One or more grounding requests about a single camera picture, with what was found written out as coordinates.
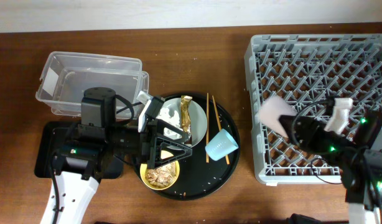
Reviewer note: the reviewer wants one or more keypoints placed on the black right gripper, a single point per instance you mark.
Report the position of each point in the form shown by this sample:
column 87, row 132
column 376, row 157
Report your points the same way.
column 304, row 125

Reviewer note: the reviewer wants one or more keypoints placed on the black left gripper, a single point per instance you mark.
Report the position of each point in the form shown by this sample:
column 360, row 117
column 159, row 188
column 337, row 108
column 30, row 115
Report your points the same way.
column 150, row 151

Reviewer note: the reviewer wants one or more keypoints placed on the white tissue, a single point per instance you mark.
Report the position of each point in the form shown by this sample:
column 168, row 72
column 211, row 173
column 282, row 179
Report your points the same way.
column 173, row 118

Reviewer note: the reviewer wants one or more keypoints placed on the yellow bowl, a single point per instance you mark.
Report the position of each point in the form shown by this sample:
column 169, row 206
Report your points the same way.
column 142, row 172

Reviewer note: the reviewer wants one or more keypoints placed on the food scraps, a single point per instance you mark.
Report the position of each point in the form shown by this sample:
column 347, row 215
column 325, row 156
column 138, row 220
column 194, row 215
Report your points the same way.
column 162, row 176

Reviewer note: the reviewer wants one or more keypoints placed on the gold snack wrapper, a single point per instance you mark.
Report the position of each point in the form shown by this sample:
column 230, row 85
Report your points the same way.
column 186, row 121

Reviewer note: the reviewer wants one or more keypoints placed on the grey plate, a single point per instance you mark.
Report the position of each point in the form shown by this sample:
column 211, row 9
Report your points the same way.
column 197, row 116

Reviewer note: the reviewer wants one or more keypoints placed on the light blue cup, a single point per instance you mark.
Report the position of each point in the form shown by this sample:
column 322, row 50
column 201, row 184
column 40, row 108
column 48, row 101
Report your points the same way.
column 221, row 145

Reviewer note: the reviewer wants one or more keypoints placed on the wooden chopstick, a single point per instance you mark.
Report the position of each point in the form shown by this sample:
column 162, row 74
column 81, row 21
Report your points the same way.
column 219, row 124
column 207, row 159

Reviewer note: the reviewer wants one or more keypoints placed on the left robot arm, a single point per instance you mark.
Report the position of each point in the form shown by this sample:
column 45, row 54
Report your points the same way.
column 77, row 166

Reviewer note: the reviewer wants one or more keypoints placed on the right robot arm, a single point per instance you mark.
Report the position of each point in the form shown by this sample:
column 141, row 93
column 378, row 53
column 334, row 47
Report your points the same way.
column 359, row 159

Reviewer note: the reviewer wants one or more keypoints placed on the grey dishwasher rack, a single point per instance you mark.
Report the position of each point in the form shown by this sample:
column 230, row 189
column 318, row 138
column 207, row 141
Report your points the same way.
column 304, row 69

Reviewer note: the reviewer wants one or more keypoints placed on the clear plastic waste bin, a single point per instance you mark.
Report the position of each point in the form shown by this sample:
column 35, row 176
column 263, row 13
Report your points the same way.
column 78, row 72

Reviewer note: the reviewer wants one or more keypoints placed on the black round tray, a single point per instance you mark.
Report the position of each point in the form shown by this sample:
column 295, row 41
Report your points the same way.
column 197, row 178

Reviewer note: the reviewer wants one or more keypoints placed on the black rectangular tray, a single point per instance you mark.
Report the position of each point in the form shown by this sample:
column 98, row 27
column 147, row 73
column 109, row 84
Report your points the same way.
column 52, row 136

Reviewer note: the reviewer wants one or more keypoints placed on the white label on bin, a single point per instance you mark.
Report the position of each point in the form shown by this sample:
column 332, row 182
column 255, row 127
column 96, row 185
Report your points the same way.
column 50, row 82

